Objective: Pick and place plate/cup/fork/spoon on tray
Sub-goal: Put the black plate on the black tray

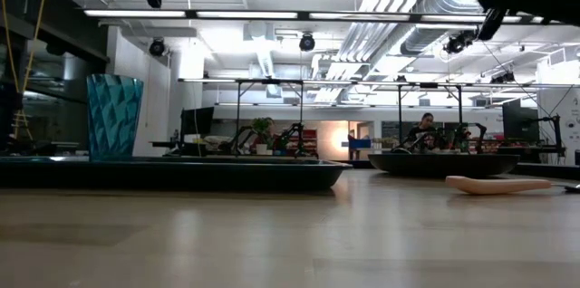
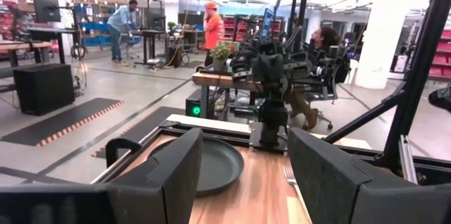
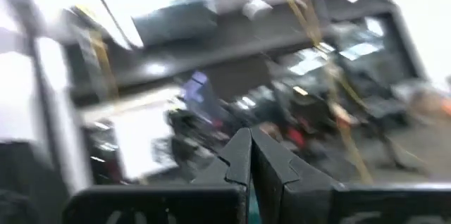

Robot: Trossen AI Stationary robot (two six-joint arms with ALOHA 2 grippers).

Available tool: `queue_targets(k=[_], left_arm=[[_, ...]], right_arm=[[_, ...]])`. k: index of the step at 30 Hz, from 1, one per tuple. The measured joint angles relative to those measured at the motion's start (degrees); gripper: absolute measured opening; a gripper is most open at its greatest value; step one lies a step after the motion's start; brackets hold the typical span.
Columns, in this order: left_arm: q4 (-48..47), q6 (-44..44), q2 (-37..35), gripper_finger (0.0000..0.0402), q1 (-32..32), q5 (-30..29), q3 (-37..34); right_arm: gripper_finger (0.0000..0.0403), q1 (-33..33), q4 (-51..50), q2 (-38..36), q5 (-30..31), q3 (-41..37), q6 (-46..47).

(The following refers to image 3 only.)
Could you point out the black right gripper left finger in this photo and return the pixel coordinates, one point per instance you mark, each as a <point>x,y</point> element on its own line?
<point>236,160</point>

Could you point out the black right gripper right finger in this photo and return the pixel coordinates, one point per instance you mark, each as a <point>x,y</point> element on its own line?
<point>278,181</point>

